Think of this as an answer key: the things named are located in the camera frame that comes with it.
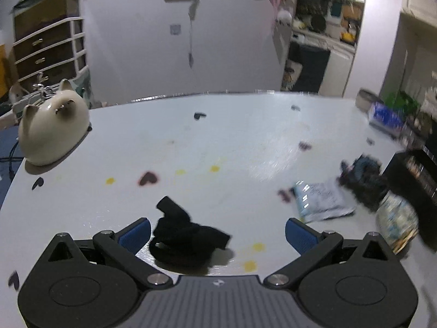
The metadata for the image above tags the white drawer cabinet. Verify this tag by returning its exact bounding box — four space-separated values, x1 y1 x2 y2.
13 17 87 86

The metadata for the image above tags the dark green chair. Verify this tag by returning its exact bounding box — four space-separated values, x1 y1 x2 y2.
288 42 330 93

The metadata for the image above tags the blue tissue pack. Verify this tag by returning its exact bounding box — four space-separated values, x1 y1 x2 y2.
367 102 404 138

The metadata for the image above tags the black fabric band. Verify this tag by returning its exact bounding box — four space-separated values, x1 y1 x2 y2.
148 196 235 276

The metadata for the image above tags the blue floral fabric pouch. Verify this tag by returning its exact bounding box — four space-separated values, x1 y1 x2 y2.
376 191 418 255

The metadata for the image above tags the black storage box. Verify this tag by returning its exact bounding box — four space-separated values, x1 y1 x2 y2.
383 147 436 251

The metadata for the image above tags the glass terrarium tank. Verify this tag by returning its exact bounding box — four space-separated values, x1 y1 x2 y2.
11 0 80 42

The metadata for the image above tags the green plastic bag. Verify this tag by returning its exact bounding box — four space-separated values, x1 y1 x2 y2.
382 91 420 122

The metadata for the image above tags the printed tote bag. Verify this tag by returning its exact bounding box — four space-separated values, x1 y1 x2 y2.
281 59 303 91

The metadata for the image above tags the grey round tin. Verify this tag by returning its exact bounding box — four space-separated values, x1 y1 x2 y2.
356 88 379 113

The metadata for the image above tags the dark blue fuzzy scrunchie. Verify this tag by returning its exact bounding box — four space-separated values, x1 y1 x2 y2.
338 154 389 212

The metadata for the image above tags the white ceramic cat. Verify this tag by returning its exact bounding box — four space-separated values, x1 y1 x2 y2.
19 78 90 167

